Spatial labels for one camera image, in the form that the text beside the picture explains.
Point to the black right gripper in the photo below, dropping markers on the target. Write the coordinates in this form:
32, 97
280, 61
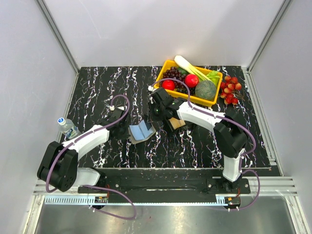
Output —
151, 105

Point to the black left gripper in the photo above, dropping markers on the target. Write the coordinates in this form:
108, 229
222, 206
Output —
126, 135

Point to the beige leather card holder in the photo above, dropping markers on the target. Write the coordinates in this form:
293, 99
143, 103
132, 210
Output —
141, 132

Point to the black plastic card box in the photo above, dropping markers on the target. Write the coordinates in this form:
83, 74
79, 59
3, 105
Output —
188, 125

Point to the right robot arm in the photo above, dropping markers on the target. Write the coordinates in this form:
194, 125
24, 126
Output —
231, 137

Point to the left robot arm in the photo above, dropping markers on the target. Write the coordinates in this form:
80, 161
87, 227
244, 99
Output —
59, 166

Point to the red apple left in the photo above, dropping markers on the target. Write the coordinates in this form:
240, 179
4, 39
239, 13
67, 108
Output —
168, 84

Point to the red apple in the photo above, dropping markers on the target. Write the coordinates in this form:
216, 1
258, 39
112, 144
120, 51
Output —
191, 80
168, 84

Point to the dark purple grape bunch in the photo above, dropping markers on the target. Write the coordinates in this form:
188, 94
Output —
176, 75

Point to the yellow plastic bin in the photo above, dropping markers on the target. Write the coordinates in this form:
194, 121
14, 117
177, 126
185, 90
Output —
170, 63

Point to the clear plastic water bottle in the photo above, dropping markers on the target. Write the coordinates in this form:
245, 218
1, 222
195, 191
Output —
68, 128

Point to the red apple right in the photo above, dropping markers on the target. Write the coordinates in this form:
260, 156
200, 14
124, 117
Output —
191, 80

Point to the green melon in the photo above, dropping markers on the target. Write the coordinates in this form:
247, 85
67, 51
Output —
205, 90

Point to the white green leek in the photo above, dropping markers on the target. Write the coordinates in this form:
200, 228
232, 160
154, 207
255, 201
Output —
184, 64

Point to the green lettuce leaf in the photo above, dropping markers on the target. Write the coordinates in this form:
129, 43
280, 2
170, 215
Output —
214, 77

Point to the red lychee bunch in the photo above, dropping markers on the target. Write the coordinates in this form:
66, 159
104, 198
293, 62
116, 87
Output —
230, 91

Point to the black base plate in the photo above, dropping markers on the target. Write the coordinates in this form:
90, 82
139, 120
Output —
172, 185

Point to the aluminium frame rail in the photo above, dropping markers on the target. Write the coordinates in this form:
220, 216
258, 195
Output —
57, 34

